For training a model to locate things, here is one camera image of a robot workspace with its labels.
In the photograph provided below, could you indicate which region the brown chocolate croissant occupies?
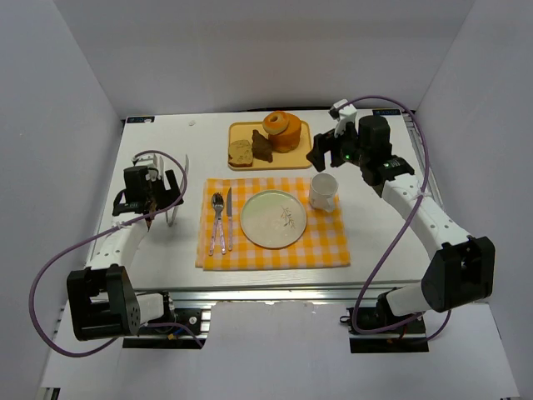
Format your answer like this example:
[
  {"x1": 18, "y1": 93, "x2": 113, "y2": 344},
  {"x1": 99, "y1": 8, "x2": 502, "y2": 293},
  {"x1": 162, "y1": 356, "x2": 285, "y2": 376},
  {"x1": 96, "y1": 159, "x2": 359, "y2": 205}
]
[{"x1": 252, "y1": 129, "x2": 273, "y2": 163}]

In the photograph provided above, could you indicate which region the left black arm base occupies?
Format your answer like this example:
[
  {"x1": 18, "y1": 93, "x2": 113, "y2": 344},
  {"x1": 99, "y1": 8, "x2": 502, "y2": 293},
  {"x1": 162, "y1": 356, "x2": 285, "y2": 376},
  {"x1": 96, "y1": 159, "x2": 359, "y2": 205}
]
[{"x1": 122, "y1": 304, "x2": 212, "y2": 350}]

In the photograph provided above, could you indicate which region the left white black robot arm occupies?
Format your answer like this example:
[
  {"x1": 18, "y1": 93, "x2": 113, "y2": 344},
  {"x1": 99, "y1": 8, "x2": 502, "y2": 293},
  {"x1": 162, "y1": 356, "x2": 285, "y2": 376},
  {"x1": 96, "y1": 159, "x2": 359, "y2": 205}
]
[{"x1": 67, "y1": 164, "x2": 183, "y2": 341}]

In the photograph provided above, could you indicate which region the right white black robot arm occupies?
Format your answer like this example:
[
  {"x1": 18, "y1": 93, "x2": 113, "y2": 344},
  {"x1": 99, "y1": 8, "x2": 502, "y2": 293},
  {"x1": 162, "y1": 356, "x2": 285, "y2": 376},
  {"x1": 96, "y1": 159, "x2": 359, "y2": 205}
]
[{"x1": 306, "y1": 115, "x2": 496, "y2": 334}]

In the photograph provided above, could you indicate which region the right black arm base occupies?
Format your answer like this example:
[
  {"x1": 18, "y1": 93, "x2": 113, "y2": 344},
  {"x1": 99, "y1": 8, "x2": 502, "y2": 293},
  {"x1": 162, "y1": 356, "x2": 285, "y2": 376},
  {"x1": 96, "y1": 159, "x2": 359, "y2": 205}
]
[{"x1": 339, "y1": 306, "x2": 430, "y2": 354}]

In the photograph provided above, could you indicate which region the toast bread slice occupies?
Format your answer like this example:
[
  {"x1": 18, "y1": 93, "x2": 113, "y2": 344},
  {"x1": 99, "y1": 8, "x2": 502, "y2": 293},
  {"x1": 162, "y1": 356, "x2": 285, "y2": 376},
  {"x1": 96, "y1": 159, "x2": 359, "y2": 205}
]
[{"x1": 228, "y1": 139, "x2": 253, "y2": 168}]

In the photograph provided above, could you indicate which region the yellow plastic tray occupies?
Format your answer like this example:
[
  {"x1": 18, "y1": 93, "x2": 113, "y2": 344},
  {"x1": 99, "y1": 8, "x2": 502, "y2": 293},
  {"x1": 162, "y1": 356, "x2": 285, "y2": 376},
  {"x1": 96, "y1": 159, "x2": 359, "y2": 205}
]
[{"x1": 228, "y1": 121, "x2": 311, "y2": 171}]

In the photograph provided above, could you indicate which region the right blue table label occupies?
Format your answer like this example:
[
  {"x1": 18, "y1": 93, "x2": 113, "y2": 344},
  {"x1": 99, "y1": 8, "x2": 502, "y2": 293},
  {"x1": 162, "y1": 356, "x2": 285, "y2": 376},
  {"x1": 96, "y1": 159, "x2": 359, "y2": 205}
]
[{"x1": 372, "y1": 108, "x2": 402, "y2": 117}]

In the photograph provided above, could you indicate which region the blue table label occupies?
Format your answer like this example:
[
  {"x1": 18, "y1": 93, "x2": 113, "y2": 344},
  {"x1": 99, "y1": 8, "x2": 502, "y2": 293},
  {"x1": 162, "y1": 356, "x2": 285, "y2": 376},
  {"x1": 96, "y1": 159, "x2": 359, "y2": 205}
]
[
  {"x1": 372, "y1": 108, "x2": 402, "y2": 117},
  {"x1": 126, "y1": 116, "x2": 155, "y2": 124}
]

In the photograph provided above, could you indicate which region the orange round bun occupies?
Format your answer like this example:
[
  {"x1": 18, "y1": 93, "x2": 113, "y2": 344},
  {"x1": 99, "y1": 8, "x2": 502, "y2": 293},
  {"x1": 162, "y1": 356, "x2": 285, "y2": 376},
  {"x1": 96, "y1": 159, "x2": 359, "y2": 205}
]
[{"x1": 268, "y1": 113, "x2": 301, "y2": 153}]

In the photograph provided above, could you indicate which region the white ceramic mug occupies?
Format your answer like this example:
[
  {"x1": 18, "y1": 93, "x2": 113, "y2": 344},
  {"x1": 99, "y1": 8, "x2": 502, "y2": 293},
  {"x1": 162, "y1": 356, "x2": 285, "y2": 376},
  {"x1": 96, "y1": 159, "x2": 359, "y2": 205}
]
[{"x1": 309, "y1": 172, "x2": 338, "y2": 213}]

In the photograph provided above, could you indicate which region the silver fork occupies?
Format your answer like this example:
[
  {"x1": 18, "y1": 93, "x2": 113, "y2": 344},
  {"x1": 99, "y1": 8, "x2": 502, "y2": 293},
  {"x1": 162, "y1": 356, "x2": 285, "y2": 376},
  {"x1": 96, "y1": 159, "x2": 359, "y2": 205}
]
[{"x1": 209, "y1": 192, "x2": 227, "y2": 256}]

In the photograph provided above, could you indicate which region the orange glazed donut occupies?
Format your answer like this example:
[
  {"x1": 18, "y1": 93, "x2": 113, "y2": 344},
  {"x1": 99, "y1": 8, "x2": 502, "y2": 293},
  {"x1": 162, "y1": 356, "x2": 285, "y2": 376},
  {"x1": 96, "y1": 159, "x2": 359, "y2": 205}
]
[{"x1": 262, "y1": 111, "x2": 289, "y2": 135}]

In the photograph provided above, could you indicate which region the silver table knife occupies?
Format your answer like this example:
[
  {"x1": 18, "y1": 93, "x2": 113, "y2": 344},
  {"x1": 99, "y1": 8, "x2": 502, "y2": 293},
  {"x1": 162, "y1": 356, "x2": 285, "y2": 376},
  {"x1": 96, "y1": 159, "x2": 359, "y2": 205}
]
[{"x1": 227, "y1": 187, "x2": 233, "y2": 251}]

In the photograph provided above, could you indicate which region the left blue table label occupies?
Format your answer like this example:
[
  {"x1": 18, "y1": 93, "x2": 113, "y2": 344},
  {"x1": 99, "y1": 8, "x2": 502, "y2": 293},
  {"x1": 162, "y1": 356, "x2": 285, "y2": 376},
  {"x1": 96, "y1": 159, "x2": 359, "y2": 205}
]
[{"x1": 126, "y1": 116, "x2": 155, "y2": 124}]

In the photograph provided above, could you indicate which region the yellow checkered cloth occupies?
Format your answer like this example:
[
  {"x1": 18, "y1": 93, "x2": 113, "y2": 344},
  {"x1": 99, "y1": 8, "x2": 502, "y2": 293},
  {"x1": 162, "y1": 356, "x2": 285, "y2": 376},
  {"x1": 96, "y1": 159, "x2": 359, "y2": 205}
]
[{"x1": 195, "y1": 177, "x2": 351, "y2": 271}]

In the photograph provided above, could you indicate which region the pale green ceramic plate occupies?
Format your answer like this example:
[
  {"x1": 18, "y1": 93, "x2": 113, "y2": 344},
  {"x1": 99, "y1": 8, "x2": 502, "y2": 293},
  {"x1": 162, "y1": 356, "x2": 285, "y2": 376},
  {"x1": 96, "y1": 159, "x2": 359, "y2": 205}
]
[{"x1": 240, "y1": 189, "x2": 307, "y2": 249}]

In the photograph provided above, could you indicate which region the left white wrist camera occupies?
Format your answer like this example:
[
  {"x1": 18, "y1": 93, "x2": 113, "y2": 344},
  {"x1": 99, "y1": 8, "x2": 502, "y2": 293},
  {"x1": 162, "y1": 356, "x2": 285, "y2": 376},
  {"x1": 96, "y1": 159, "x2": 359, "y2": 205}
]
[{"x1": 132, "y1": 153, "x2": 164, "y2": 182}]

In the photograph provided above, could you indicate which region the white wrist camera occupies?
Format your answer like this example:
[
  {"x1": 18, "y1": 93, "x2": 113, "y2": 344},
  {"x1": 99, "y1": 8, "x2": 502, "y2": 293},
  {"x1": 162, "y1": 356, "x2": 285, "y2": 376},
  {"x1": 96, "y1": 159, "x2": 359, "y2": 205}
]
[
  {"x1": 329, "y1": 99, "x2": 357, "y2": 138},
  {"x1": 132, "y1": 153, "x2": 164, "y2": 182}
]

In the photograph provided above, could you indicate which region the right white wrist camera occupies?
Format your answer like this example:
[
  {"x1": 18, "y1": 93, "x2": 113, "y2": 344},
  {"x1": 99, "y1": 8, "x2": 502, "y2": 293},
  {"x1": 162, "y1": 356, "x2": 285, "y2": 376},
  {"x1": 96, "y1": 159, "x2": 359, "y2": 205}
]
[{"x1": 329, "y1": 99, "x2": 357, "y2": 138}]

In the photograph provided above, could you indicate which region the aluminium table frame rail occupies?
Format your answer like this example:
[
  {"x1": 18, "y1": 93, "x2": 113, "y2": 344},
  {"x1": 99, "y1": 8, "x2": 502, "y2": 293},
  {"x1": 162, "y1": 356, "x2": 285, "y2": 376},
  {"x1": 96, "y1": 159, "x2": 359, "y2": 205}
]
[{"x1": 135, "y1": 283, "x2": 421, "y2": 305}]

